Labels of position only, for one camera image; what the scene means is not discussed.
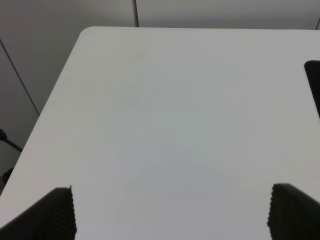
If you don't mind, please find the dark table leg fixture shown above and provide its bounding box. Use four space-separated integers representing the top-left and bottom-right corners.
0 129 23 185

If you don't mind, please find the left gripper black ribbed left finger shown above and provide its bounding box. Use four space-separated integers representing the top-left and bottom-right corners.
0 187 77 240

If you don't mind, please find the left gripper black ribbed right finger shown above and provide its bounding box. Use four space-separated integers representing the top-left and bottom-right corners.
267 183 320 240

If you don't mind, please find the black rectangular mouse pad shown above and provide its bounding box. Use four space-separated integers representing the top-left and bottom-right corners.
304 60 320 116

